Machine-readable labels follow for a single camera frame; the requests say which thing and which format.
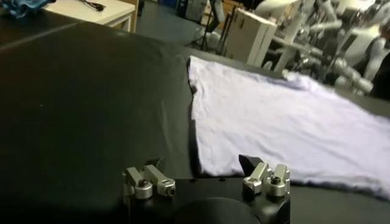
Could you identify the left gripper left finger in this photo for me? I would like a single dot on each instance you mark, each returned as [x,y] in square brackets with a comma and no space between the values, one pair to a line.
[158,179]

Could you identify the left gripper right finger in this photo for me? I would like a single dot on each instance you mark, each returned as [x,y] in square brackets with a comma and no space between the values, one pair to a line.
[259,175]

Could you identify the lavender t-shirt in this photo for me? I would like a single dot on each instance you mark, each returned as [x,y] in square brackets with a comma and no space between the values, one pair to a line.
[274,121]

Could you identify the black table cover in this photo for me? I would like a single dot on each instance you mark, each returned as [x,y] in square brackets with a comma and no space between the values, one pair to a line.
[91,106]
[24,27]

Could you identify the white standing desk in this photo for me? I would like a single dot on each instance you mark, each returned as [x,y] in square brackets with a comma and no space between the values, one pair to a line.
[289,45]

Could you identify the tall white cardboard box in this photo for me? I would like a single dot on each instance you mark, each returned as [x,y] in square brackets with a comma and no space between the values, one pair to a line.
[246,36]

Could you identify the black tripod stand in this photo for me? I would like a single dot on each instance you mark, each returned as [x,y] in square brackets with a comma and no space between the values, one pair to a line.
[213,21]

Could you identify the white humanoid robot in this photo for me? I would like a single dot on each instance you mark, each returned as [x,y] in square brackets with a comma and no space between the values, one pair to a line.
[362,42]

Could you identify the white table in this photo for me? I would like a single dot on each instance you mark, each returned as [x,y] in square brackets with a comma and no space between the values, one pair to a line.
[100,13]

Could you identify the blue striped garment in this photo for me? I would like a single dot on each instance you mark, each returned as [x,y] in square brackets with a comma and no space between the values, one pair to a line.
[21,6]

